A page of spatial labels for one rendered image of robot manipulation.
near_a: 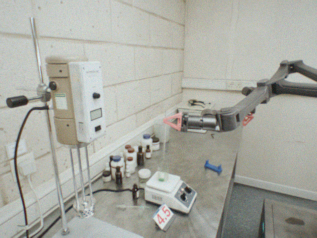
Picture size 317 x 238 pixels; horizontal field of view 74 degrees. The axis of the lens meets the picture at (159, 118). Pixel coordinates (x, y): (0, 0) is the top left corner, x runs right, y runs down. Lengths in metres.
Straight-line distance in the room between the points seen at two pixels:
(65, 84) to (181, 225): 0.64
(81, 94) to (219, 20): 1.91
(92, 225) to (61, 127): 0.45
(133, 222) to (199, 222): 0.25
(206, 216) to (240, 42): 1.70
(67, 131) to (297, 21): 2.05
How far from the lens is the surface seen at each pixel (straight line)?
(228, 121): 0.82
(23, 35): 0.91
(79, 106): 0.54
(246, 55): 2.24
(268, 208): 1.74
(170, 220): 0.90
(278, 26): 2.25
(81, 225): 0.92
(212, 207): 0.99
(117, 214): 0.95
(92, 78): 0.55
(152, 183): 0.95
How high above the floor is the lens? 1.37
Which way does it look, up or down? 17 degrees down
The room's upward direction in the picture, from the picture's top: straight up
